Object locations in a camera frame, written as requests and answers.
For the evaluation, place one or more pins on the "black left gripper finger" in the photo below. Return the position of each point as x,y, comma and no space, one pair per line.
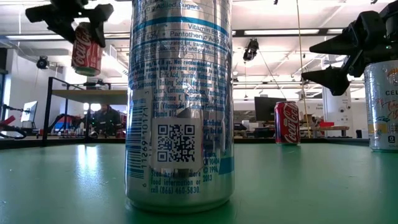
65,31
99,31

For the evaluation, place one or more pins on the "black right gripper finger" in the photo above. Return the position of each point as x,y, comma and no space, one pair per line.
339,43
332,79

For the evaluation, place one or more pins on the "red Coca-Cola can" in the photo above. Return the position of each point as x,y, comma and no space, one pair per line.
287,124
87,57

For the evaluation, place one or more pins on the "white Celsius can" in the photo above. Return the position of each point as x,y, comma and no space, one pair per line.
382,109

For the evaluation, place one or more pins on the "silver blue Red Bull can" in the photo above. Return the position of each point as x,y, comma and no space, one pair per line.
180,93

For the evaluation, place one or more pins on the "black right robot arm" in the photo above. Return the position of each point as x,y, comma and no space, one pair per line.
392,28

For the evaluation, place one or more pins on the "thin yellow pole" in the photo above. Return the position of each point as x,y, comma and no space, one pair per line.
302,62

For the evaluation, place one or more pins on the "white cylindrical pillar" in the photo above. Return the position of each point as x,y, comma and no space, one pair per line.
337,115

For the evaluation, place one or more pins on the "red plastic bin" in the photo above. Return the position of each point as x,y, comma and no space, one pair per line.
326,124

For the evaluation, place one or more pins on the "brown cardboard box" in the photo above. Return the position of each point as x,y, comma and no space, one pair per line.
308,119

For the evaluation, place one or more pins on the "wooden background table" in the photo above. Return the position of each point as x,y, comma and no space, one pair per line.
335,127

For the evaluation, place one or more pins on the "black computer monitor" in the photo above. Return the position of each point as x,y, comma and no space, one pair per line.
264,109

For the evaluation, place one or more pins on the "small white monitor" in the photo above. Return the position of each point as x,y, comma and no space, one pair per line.
29,111

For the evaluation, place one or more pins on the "person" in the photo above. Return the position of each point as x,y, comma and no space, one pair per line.
107,119

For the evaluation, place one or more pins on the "red storage bin rack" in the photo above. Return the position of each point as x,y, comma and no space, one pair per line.
121,124

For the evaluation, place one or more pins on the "black ceiling camera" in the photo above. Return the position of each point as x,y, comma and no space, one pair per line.
42,63

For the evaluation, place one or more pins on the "wooden shelf black metal frame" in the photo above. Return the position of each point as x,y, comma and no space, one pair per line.
93,97

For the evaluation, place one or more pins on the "black hanging camera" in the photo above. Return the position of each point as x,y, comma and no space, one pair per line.
250,51

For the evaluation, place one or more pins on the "black table frame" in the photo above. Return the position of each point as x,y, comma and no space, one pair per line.
62,142

